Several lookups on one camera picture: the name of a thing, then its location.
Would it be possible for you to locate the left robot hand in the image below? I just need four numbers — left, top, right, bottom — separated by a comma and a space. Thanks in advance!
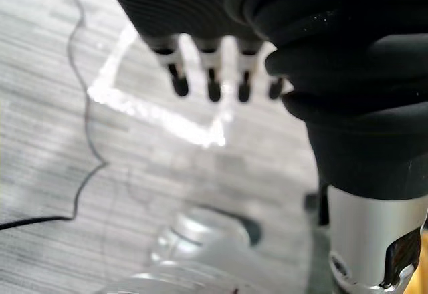
98, 0, 428, 294

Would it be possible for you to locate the clear wavy-edged floor mat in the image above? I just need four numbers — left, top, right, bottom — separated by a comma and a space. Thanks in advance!
68, 0, 322, 294

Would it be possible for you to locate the white floor tape marking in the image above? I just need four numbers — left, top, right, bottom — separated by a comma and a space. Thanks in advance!
87, 26, 234, 148

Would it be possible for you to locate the silver robot leg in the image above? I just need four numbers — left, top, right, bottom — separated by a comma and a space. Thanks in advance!
125, 205, 315, 294

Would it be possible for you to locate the thin black cable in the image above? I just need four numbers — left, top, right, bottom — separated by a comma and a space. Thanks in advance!
0, 216, 74, 231

